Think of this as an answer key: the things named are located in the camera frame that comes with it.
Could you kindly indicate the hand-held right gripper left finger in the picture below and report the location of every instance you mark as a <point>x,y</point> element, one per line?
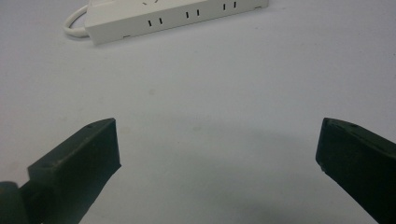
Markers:
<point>77,168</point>

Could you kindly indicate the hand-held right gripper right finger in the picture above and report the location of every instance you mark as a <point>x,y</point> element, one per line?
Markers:
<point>358,161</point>

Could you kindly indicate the white power strip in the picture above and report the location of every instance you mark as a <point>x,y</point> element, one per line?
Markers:
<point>162,17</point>

